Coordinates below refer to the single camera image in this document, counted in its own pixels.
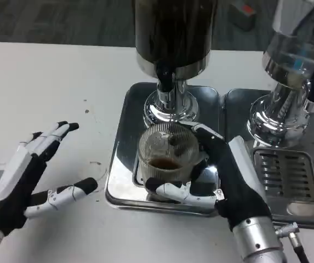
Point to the steel drip tray base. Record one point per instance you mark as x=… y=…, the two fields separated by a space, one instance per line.
x=121 y=170
x=236 y=109

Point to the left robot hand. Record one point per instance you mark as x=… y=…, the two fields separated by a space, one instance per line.
x=17 y=186

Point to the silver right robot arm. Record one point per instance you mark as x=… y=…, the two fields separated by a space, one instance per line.
x=258 y=241

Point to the dark drink dispenser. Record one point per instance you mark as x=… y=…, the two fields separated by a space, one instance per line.
x=173 y=27

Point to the grey box with red label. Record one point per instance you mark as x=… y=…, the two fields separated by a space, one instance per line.
x=243 y=17

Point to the clear drink dispenser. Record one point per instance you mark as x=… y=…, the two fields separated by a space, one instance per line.
x=282 y=54

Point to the clear ribbed glass cup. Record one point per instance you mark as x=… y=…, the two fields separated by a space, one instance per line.
x=167 y=153

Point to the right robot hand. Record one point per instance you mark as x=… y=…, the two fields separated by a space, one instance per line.
x=233 y=178

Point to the steel drip grid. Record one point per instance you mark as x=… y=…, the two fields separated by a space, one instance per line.
x=291 y=175

